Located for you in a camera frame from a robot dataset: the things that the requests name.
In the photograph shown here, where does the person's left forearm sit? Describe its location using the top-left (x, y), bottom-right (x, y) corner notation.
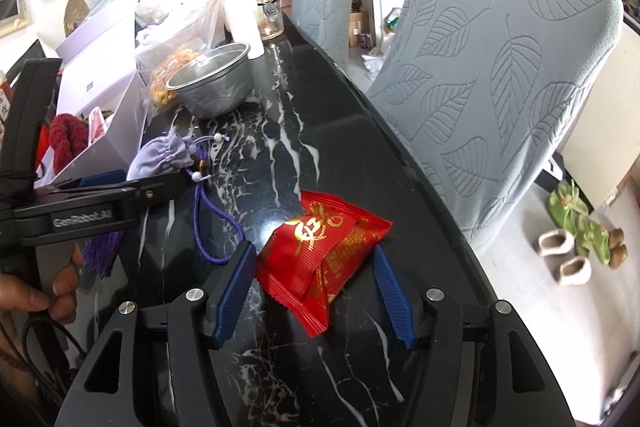
top-left (0, 312), bottom-right (56, 427)

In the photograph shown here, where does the red fluffy scrunchie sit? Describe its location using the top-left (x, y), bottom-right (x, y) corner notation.
top-left (47, 113), bottom-right (93, 175)

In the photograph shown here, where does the cardboard box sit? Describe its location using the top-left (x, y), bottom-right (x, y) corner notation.
top-left (348, 9), bottom-right (371, 48)

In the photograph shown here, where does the yellow waffle snack bag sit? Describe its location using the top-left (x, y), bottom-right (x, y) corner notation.
top-left (147, 49), bottom-right (201, 110)

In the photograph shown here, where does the lavender gift box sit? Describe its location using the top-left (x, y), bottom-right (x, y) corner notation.
top-left (37, 0), bottom-right (151, 188)

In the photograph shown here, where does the paper towel roll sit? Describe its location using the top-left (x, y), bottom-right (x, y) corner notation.
top-left (220, 0), bottom-right (266, 60)

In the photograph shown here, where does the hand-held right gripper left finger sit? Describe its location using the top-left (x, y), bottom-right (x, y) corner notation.
top-left (60, 241), bottom-right (258, 427)

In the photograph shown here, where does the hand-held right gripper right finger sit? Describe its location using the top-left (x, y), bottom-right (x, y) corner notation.
top-left (372, 246), bottom-right (573, 427)

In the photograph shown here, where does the woven fan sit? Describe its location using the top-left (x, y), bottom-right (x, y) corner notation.
top-left (63, 0), bottom-right (92, 38)

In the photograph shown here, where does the wall intercom panel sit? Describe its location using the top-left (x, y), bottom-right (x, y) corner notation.
top-left (0, 0), bottom-right (28, 38)

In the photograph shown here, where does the metal bowl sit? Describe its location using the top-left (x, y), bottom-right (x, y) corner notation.
top-left (165, 43), bottom-right (252, 120)

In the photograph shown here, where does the pink packet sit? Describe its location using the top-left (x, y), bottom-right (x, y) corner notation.
top-left (89, 107), bottom-right (113, 148)

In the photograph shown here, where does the white cabinet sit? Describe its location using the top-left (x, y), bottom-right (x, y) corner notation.
top-left (560, 19), bottom-right (640, 212)

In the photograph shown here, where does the clear plastic bag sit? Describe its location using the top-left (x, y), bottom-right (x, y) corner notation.
top-left (135, 0), bottom-right (226, 58)

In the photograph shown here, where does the person's left hand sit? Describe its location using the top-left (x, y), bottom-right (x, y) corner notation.
top-left (0, 246), bottom-right (86, 324)

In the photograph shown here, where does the green slipper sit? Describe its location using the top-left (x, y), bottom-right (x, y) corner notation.
top-left (575, 217), bottom-right (611, 265)
top-left (547, 182), bottom-right (586, 233)

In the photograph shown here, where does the glass jar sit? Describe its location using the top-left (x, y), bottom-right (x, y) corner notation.
top-left (252, 0), bottom-right (286, 40)

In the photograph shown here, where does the red snack packet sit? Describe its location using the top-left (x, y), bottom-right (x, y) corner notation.
top-left (255, 190), bottom-right (393, 339)

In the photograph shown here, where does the black cable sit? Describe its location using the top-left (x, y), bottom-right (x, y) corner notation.
top-left (22, 312), bottom-right (86, 408)

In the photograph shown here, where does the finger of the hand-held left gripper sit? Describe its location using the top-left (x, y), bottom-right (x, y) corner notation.
top-left (122, 171), bottom-right (196, 224)
top-left (50, 176), bottom-right (129, 196)

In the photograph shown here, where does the brown slipper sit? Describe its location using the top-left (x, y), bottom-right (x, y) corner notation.
top-left (607, 229), bottom-right (630, 269)

